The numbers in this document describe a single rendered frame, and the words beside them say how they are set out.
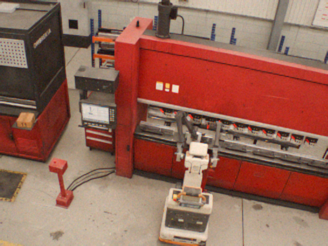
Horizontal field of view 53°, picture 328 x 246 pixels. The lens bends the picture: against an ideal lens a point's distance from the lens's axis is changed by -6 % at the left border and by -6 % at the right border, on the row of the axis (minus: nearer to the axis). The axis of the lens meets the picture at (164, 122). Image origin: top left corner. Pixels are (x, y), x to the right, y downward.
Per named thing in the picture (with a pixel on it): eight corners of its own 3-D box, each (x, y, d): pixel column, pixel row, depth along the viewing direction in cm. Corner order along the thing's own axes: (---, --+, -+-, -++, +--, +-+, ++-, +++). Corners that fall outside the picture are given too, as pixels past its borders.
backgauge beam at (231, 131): (147, 118, 519) (148, 112, 512) (150, 112, 530) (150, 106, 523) (299, 149, 490) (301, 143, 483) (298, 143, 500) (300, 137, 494)
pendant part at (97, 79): (78, 130, 450) (72, 75, 397) (84, 119, 469) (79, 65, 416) (115, 136, 447) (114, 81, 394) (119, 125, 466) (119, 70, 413)
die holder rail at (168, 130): (139, 128, 499) (139, 123, 493) (140, 125, 504) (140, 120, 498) (173, 135, 493) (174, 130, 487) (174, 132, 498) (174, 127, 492)
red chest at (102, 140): (86, 151, 575) (82, 103, 513) (96, 133, 614) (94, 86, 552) (113, 159, 569) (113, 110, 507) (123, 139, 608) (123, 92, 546)
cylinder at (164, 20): (153, 37, 412) (155, 0, 383) (157, 30, 432) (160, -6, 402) (180, 42, 408) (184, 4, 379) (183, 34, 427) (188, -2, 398)
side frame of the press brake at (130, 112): (115, 175, 540) (114, 40, 398) (131, 141, 606) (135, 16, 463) (130, 178, 537) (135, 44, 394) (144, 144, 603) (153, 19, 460)
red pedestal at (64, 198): (55, 205, 483) (46, 166, 431) (62, 192, 502) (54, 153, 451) (67, 209, 480) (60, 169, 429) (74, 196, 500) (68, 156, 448)
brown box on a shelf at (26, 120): (11, 127, 461) (9, 120, 453) (19, 116, 481) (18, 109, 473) (30, 130, 459) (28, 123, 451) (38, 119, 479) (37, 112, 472)
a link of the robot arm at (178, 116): (172, 113, 415) (179, 113, 409) (177, 110, 426) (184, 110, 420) (177, 149, 424) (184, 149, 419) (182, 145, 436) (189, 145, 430)
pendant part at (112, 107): (82, 124, 439) (80, 101, 417) (85, 118, 448) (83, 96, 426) (115, 129, 436) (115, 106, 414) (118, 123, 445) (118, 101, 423)
